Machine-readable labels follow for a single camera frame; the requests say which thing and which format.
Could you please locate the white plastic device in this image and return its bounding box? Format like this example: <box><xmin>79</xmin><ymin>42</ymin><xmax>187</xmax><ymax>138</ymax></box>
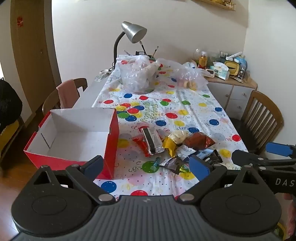
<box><xmin>227</xmin><ymin>52</ymin><xmax>243</xmax><ymax>61</ymax></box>

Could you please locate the yellow plastic device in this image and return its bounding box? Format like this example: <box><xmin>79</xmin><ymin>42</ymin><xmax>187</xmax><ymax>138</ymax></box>
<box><xmin>224</xmin><ymin>61</ymin><xmax>242</xmax><ymax>78</ymax></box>

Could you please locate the slatted wooden chair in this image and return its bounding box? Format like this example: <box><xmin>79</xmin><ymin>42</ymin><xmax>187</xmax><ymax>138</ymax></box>
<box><xmin>229</xmin><ymin>90</ymin><xmax>284</xmax><ymax>154</ymax></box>

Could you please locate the clear glass jar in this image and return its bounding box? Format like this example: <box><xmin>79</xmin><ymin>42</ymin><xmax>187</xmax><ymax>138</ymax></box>
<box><xmin>193</xmin><ymin>48</ymin><xmax>204</xmax><ymax>67</ymax></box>

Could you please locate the reddish brown snack packet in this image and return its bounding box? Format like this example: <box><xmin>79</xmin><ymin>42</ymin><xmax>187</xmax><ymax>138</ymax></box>
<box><xmin>184</xmin><ymin>132</ymin><xmax>216</xmax><ymax>149</ymax></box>

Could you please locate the balloon print tablecloth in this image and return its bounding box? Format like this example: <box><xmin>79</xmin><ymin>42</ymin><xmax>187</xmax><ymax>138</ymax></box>
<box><xmin>92</xmin><ymin>55</ymin><xmax>249</xmax><ymax>202</ymax></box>

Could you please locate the pink cloth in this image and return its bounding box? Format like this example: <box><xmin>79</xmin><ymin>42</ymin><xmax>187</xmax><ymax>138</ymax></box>
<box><xmin>56</xmin><ymin>79</ymin><xmax>80</xmax><ymax>109</ymax></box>

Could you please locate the blue container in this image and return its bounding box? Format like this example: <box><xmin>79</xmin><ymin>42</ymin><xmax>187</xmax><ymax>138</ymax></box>
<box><xmin>234</xmin><ymin>57</ymin><xmax>248</xmax><ymax>70</ymax></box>

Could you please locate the dark wooden chair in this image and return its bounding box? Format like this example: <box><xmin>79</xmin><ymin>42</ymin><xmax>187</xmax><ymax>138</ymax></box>
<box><xmin>0</xmin><ymin>116</ymin><xmax>26</xmax><ymax>172</ymax></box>

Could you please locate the black snack packet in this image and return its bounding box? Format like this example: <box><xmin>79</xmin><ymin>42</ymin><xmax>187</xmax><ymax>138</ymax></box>
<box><xmin>203</xmin><ymin>149</ymin><xmax>224</xmax><ymax>164</ymax></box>
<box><xmin>159</xmin><ymin>158</ymin><xmax>184</xmax><ymax>175</ymax></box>

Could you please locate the red cardboard box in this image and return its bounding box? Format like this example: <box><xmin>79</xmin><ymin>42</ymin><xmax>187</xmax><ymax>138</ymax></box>
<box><xmin>23</xmin><ymin>108</ymin><xmax>120</xmax><ymax>180</ymax></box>

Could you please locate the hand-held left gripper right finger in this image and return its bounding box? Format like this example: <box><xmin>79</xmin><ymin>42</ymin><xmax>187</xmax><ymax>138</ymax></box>
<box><xmin>176</xmin><ymin>156</ymin><xmax>263</xmax><ymax>205</ymax></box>

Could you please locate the black pen holder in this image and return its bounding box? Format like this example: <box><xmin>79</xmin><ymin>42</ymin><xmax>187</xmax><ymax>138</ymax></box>
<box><xmin>135</xmin><ymin>50</ymin><xmax>155</xmax><ymax>61</ymax></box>

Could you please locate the silver foil snack packet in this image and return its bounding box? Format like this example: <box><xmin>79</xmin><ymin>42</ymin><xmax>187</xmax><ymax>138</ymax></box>
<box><xmin>142</xmin><ymin>127</ymin><xmax>165</xmax><ymax>156</ymax></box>

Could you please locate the cream snack packet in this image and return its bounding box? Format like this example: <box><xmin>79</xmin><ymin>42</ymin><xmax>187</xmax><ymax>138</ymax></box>
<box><xmin>169</xmin><ymin>130</ymin><xmax>190</xmax><ymax>143</ymax></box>

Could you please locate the large clear plastic bag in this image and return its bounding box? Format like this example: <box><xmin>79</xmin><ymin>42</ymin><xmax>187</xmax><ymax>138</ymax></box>
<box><xmin>116</xmin><ymin>55</ymin><xmax>160</xmax><ymax>94</ymax></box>

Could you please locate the clear plastic bag with bread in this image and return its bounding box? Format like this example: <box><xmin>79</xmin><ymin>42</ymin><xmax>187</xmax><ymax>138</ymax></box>
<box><xmin>157</xmin><ymin>58</ymin><xmax>211</xmax><ymax>91</ymax></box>

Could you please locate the yellow snack packet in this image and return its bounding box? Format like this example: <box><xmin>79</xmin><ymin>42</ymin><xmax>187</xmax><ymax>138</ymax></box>
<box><xmin>162</xmin><ymin>137</ymin><xmax>183</xmax><ymax>157</ymax></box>

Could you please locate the tissue box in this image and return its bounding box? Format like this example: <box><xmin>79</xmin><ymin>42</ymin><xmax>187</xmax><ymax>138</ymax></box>
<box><xmin>209</xmin><ymin>62</ymin><xmax>231</xmax><ymax>81</ymax></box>

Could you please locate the wooden door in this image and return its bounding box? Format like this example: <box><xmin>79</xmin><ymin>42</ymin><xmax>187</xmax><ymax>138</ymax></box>
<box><xmin>10</xmin><ymin>0</ymin><xmax>62</xmax><ymax>114</ymax></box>

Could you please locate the white and blue snack packet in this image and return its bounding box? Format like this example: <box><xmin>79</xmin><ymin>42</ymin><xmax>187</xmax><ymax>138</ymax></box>
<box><xmin>176</xmin><ymin>145</ymin><xmax>197</xmax><ymax>162</ymax></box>

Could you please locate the wooden cabinet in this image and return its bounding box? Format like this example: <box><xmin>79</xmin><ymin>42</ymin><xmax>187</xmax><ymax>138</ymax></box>
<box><xmin>203</xmin><ymin>70</ymin><xmax>258</xmax><ymax>118</ymax></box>

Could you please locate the brown wooden chair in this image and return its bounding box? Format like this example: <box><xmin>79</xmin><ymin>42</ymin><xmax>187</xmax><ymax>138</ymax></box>
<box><xmin>42</xmin><ymin>78</ymin><xmax>88</xmax><ymax>116</ymax></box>

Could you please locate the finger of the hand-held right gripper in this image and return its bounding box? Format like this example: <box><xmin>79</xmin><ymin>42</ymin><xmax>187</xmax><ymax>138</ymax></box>
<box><xmin>265</xmin><ymin>142</ymin><xmax>296</xmax><ymax>158</ymax></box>
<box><xmin>232</xmin><ymin>150</ymin><xmax>296</xmax><ymax>168</ymax></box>

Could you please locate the black bag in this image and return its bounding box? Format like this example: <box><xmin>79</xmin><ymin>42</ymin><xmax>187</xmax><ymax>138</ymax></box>
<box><xmin>0</xmin><ymin>79</ymin><xmax>23</xmax><ymax>130</ymax></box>

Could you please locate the yellow cloth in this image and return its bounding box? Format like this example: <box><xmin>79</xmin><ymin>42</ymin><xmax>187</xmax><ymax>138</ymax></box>
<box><xmin>0</xmin><ymin>119</ymin><xmax>20</xmax><ymax>151</ymax></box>

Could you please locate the orange liquid bottle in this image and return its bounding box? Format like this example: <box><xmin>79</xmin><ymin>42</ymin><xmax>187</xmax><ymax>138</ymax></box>
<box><xmin>199</xmin><ymin>51</ymin><xmax>208</xmax><ymax>69</ymax></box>

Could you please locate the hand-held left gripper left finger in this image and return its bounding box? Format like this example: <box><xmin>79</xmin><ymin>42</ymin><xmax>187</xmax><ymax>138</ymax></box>
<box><xmin>30</xmin><ymin>155</ymin><xmax>116</xmax><ymax>205</ymax></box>

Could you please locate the wooden wall shelf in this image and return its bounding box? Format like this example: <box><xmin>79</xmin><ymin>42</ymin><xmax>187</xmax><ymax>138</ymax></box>
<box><xmin>199</xmin><ymin>0</ymin><xmax>236</xmax><ymax>11</ymax></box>

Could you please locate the red wafer snack packet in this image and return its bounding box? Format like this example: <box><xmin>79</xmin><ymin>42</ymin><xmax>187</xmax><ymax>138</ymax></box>
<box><xmin>132</xmin><ymin>126</ymin><xmax>153</xmax><ymax>157</ymax></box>

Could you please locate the silver desk lamp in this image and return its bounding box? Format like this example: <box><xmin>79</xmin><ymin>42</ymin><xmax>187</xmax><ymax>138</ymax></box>
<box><xmin>113</xmin><ymin>21</ymin><xmax>148</xmax><ymax>70</ymax></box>

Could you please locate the green jelly cup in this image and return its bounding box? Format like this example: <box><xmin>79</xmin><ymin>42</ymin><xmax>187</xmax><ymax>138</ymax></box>
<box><xmin>178</xmin><ymin>163</ymin><xmax>191</xmax><ymax>174</ymax></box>

